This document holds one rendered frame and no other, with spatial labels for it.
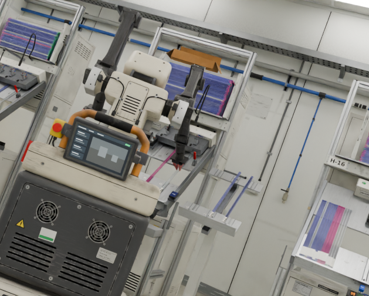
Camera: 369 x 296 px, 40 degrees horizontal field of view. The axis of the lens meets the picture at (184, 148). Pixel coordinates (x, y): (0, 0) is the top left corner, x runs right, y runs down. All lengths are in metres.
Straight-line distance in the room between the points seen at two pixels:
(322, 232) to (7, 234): 1.72
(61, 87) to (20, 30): 0.54
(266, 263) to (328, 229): 1.87
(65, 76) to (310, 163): 2.32
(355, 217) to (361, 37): 2.40
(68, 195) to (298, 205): 3.12
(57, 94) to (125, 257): 2.48
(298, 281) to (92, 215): 1.53
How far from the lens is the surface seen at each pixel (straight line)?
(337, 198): 3.25
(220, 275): 4.89
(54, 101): 4.26
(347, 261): 2.90
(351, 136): 3.53
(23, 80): 4.04
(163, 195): 3.04
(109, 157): 1.94
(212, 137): 3.44
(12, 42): 4.35
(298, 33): 5.20
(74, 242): 2.00
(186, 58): 4.02
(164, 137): 3.43
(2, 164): 4.01
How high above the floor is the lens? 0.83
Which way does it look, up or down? 5 degrees up
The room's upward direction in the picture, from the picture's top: 21 degrees clockwise
